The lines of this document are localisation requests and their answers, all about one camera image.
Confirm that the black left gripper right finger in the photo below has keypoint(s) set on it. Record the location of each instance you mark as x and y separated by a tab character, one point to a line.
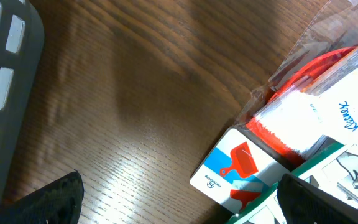
303	203

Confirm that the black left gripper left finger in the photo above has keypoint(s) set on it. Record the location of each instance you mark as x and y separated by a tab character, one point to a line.
58	202

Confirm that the green packaged item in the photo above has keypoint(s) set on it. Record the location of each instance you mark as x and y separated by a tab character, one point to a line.
334	171

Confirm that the red packaged item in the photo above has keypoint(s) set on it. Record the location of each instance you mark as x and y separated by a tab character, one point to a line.
279	128

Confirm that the orange tissue pack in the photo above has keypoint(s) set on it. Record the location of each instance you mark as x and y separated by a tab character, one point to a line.
335	95

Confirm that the grey plastic basket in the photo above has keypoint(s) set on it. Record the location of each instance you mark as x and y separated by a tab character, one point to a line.
21	43

